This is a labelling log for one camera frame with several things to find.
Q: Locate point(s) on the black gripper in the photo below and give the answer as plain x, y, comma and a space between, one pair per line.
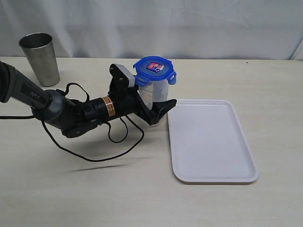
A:
126, 100

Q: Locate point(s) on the clear plastic tall container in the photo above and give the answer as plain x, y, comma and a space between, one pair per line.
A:
155, 91

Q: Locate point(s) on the blue plastic lid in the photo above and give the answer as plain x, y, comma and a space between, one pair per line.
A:
154, 68

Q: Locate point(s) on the stainless steel cup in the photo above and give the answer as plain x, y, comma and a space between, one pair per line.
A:
39, 51

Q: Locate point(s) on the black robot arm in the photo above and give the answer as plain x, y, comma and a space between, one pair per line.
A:
73, 117

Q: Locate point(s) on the white rectangular tray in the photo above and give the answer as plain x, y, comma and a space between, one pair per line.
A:
208, 144

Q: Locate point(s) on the white curtain backdrop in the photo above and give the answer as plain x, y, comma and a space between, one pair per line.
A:
184, 29

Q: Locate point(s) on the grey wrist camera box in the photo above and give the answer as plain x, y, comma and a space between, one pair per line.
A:
130, 77

